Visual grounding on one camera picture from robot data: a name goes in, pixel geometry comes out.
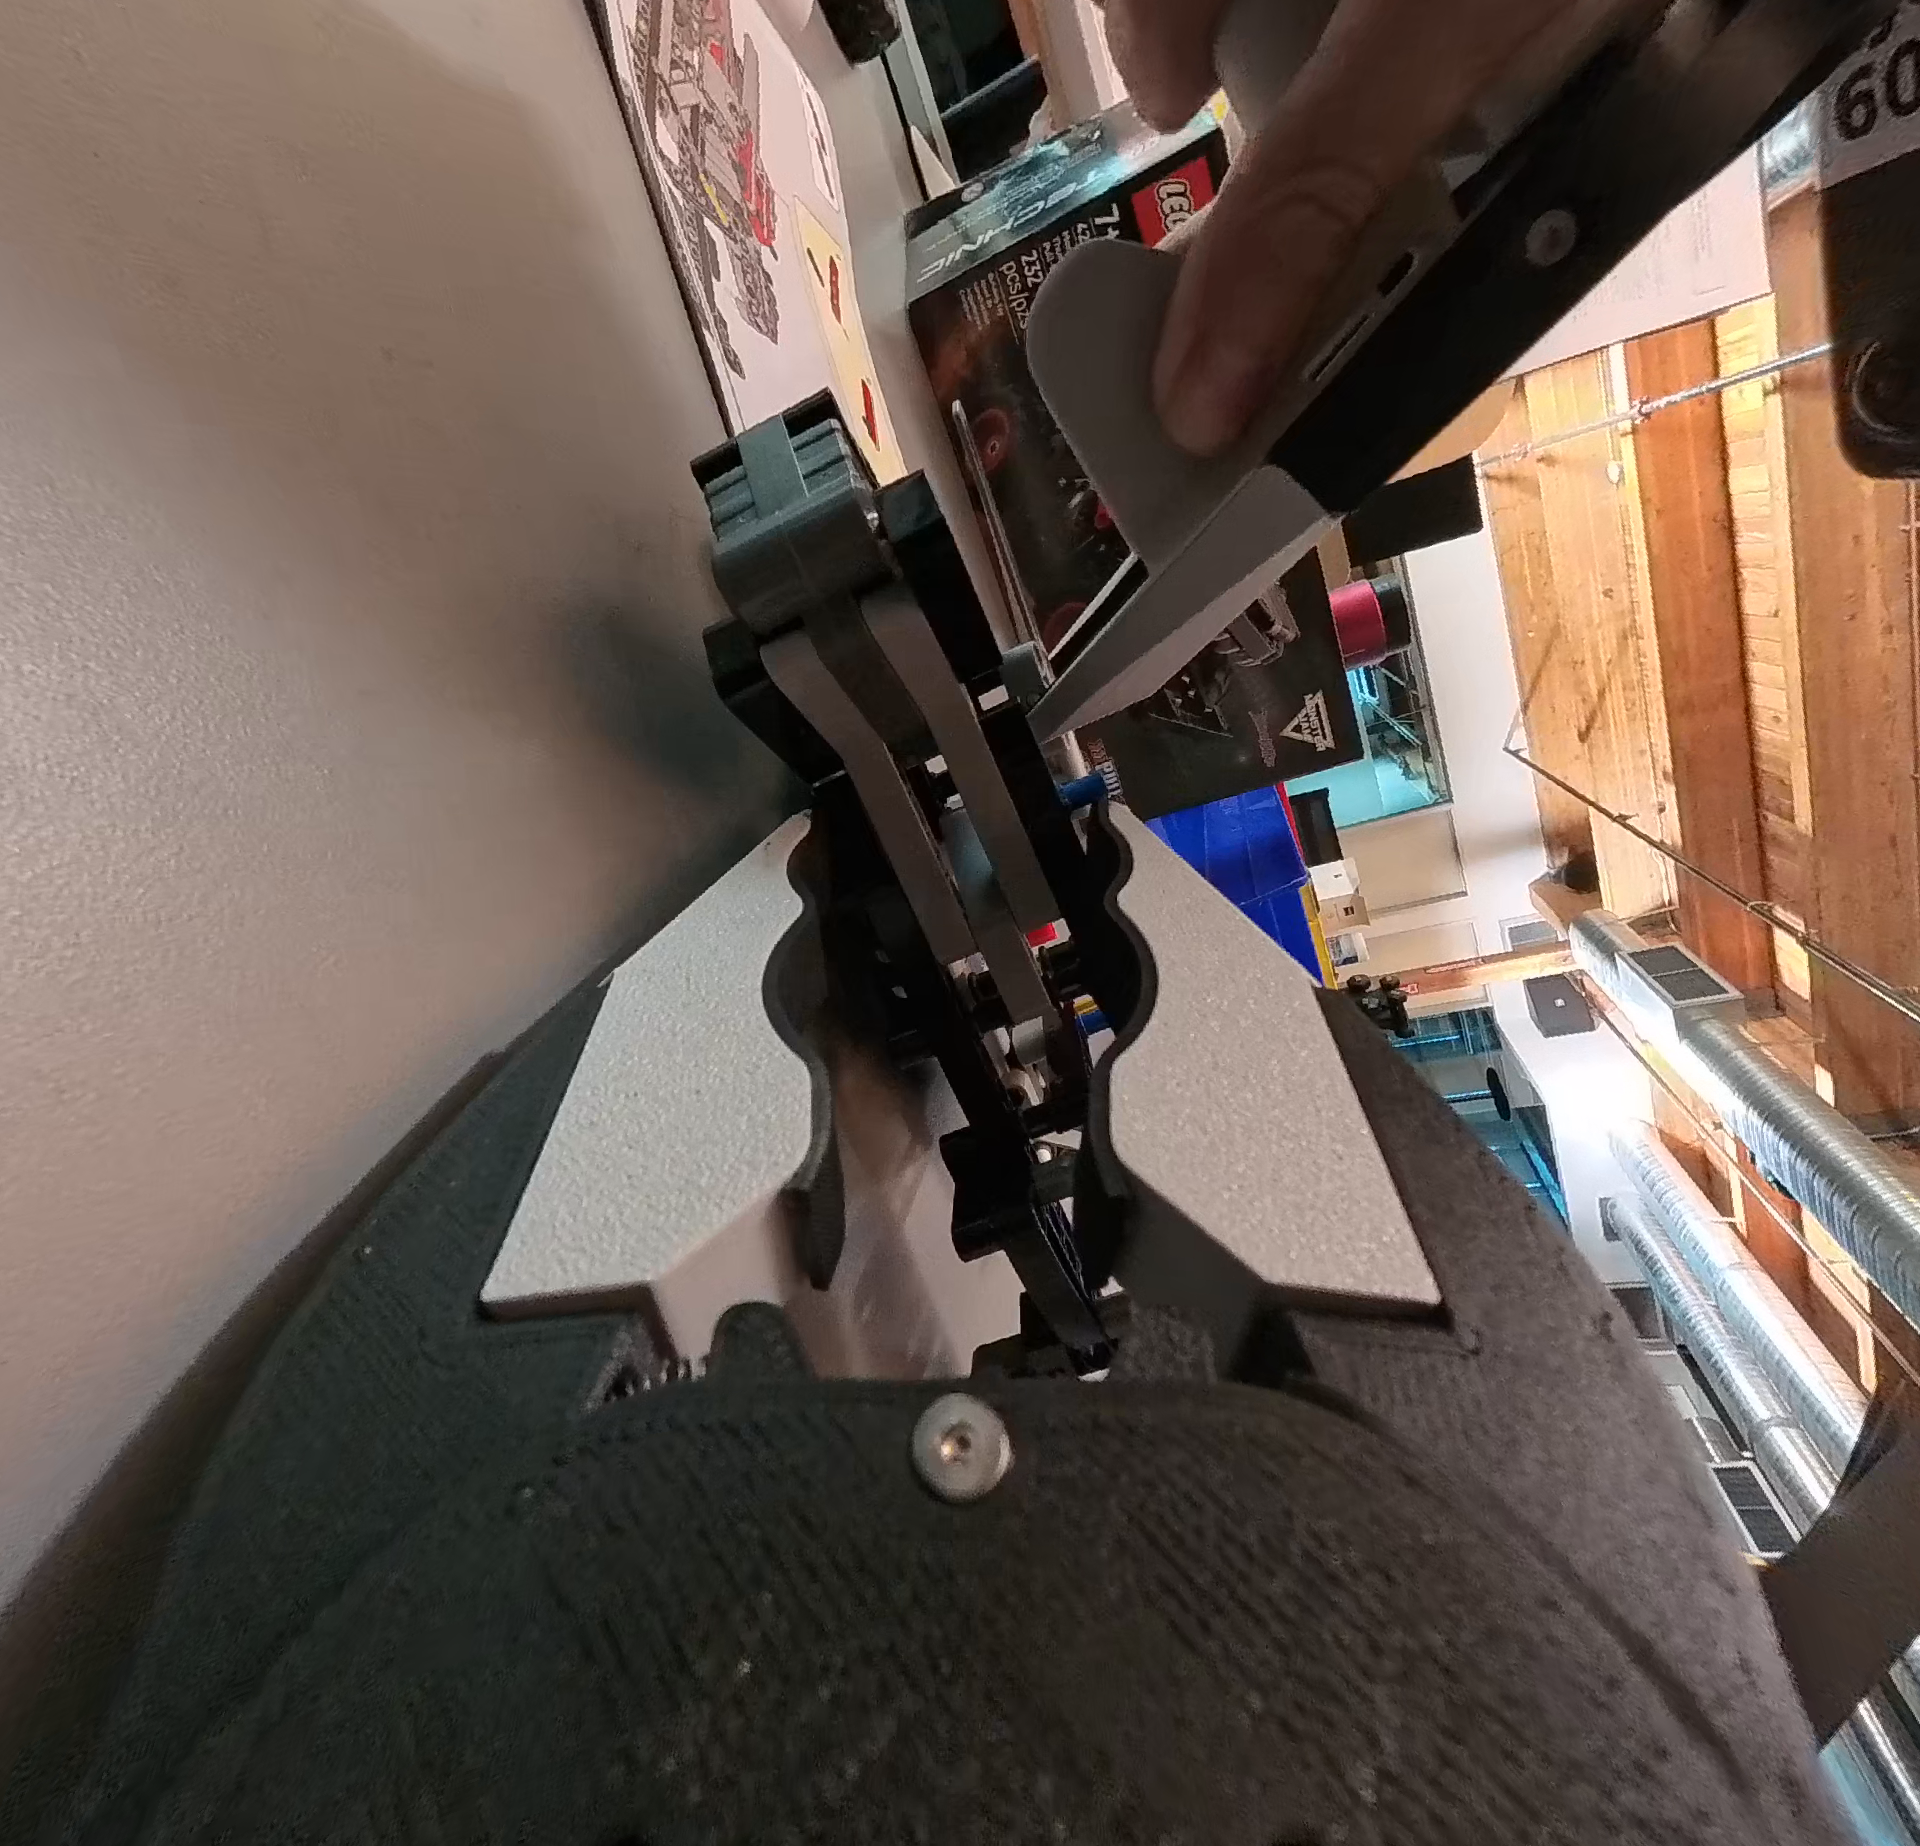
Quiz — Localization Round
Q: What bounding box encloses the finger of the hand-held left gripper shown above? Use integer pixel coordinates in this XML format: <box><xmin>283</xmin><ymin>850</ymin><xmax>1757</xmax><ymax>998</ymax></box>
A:
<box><xmin>1032</xmin><ymin>465</ymin><xmax>1346</xmax><ymax>733</ymax></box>
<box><xmin>1026</xmin><ymin>248</ymin><xmax>1300</xmax><ymax>575</ymax></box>

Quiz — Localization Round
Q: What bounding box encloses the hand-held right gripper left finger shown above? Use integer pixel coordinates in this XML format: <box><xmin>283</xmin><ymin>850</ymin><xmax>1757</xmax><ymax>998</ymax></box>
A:
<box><xmin>477</xmin><ymin>808</ymin><xmax>851</xmax><ymax>1324</ymax></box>

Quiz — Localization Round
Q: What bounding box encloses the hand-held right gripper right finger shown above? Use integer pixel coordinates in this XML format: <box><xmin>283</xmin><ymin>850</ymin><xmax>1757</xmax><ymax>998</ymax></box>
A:
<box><xmin>1080</xmin><ymin>803</ymin><xmax>1450</xmax><ymax>1330</ymax></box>

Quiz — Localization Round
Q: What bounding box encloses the toy brick vehicle model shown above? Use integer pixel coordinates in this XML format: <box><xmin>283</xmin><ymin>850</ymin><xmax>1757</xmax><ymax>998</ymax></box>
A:
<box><xmin>692</xmin><ymin>391</ymin><xmax>1149</xmax><ymax>1375</ymax></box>

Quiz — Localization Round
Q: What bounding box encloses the white desk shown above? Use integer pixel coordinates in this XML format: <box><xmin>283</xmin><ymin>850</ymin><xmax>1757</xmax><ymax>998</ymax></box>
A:
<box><xmin>0</xmin><ymin>0</ymin><xmax>1097</xmax><ymax>1625</ymax></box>

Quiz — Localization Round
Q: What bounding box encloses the person's left hand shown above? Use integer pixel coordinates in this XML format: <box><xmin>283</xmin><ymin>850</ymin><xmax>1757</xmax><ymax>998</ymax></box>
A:
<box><xmin>1062</xmin><ymin>0</ymin><xmax>1629</xmax><ymax>456</ymax></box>

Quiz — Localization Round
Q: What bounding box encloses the black toy box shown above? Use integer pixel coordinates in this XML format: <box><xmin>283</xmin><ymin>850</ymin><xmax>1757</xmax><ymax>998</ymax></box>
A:
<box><xmin>901</xmin><ymin>117</ymin><xmax>1371</xmax><ymax>819</ymax></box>

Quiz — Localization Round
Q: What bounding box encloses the white paper sign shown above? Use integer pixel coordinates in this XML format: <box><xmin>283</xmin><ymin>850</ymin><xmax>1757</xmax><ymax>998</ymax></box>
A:
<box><xmin>1476</xmin><ymin>150</ymin><xmax>1780</xmax><ymax>438</ymax></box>

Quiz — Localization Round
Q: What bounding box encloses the black block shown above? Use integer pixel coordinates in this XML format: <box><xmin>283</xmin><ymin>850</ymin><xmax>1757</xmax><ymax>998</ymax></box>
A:
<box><xmin>1341</xmin><ymin>463</ymin><xmax>1491</xmax><ymax>558</ymax></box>

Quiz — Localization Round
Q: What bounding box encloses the blue plastic bin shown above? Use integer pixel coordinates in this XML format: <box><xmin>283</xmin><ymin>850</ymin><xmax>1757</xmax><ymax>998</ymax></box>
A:
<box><xmin>1140</xmin><ymin>789</ymin><xmax>1331</xmax><ymax>984</ymax></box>

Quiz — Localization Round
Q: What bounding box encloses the printed instruction sheet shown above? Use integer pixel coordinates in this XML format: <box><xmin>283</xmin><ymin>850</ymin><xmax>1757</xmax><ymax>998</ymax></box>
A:
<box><xmin>578</xmin><ymin>0</ymin><xmax>917</xmax><ymax>504</ymax></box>

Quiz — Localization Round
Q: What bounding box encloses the silver air duct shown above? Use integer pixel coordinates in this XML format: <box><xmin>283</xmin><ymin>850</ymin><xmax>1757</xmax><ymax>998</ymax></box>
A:
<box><xmin>1604</xmin><ymin>1127</ymin><xmax>1920</xmax><ymax>1518</ymax></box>
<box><xmin>1566</xmin><ymin>907</ymin><xmax>1920</xmax><ymax>1278</ymax></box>

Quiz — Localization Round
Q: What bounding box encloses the black strap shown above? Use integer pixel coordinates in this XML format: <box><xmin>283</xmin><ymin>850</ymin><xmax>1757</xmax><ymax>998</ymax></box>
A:
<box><xmin>1756</xmin><ymin>1367</ymin><xmax>1920</xmax><ymax>1744</ymax></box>

